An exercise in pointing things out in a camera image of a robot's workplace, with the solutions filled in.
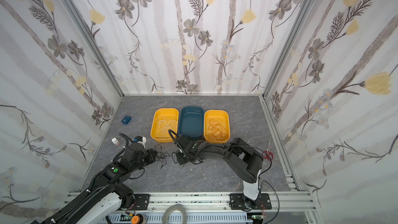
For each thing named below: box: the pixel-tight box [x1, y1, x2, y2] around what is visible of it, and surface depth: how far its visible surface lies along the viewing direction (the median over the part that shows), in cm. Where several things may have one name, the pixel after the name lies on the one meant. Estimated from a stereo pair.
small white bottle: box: [111, 137, 121, 147], surface depth 94 cm
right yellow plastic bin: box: [203, 109, 231, 145], surface depth 101 cm
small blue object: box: [121, 115, 132, 125], surface depth 106 cm
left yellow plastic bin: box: [150, 107, 180, 143], surface depth 101 cm
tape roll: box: [162, 203, 188, 224], surface depth 70 cm
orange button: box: [131, 215, 140, 224], surface depth 63 cm
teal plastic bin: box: [178, 105, 205, 138], surface depth 106 cm
